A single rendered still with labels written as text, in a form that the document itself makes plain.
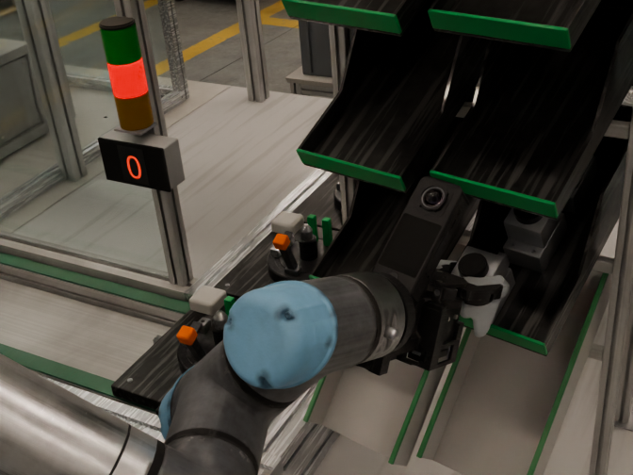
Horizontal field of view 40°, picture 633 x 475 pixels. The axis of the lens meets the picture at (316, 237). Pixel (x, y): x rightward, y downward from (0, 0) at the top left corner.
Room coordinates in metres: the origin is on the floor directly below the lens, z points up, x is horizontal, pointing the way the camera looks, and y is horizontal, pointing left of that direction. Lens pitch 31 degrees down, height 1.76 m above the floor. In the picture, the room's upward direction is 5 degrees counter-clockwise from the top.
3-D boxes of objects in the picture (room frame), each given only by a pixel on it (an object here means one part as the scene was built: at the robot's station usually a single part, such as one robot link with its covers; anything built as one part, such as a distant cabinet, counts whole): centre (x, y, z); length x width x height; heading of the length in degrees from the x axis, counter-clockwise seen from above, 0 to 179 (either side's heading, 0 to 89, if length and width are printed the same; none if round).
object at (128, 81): (1.20, 0.25, 1.33); 0.05 x 0.05 x 0.05
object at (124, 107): (1.20, 0.25, 1.28); 0.05 x 0.05 x 0.05
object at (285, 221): (1.22, 0.02, 1.01); 0.24 x 0.24 x 0.13; 59
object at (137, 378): (1.00, 0.15, 0.96); 0.24 x 0.24 x 0.02; 59
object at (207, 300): (1.13, 0.18, 0.97); 0.05 x 0.05 x 0.04; 59
